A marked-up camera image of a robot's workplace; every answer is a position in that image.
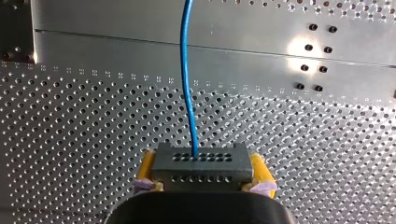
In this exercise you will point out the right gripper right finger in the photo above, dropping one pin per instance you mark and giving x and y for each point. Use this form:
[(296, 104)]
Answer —
[(261, 176)]

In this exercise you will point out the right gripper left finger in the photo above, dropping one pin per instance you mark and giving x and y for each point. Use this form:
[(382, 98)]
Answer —
[(146, 170)]

